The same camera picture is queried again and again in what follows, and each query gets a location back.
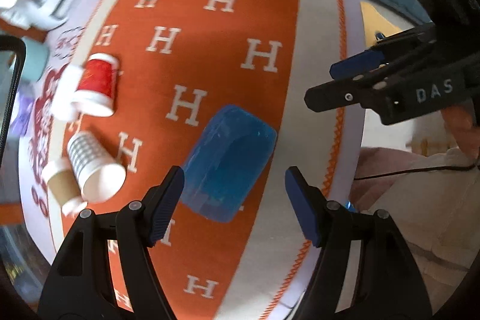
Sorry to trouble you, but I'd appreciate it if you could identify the blue translucent plastic cup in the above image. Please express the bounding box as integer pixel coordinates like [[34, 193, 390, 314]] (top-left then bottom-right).
[[181, 105, 277, 223]]

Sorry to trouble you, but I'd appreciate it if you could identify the brown sleeve paper cup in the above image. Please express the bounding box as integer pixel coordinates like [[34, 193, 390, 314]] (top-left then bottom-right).
[[41, 157, 88, 218]]

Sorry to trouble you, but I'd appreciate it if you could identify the grey striped paper cup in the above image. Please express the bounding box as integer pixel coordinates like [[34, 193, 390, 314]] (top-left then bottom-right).
[[67, 131, 126, 203]]

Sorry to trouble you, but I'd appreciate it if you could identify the plain white paper cup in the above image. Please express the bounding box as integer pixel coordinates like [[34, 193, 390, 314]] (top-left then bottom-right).
[[50, 63, 84, 123]]

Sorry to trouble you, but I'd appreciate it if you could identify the red patterned paper cup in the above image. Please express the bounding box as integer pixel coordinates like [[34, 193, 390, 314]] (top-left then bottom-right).
[[72, 53, 119, 117]]

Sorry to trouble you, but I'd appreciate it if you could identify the operator right hand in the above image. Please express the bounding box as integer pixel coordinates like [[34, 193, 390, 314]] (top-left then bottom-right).
[[441, 106, 480, 160]]

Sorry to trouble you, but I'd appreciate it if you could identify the pink trousers leg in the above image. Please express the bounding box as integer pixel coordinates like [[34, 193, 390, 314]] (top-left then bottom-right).
[[350, 148, 479, 311]]

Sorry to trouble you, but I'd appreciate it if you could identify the purple tissue pack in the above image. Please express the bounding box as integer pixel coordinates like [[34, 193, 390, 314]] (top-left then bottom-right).
[[8, 92, 34, 139]]

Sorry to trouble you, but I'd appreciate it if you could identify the teal canister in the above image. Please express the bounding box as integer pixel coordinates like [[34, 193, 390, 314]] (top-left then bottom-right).
[[21, 37, 50, 83]]

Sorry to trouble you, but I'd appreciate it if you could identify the white printed tablecloth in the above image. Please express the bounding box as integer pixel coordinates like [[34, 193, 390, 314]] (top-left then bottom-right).
[[18, 0, 117, 263]]

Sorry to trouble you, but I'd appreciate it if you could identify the black cable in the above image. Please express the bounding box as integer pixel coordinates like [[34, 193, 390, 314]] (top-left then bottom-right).
[[352, 161, 480, 182]]

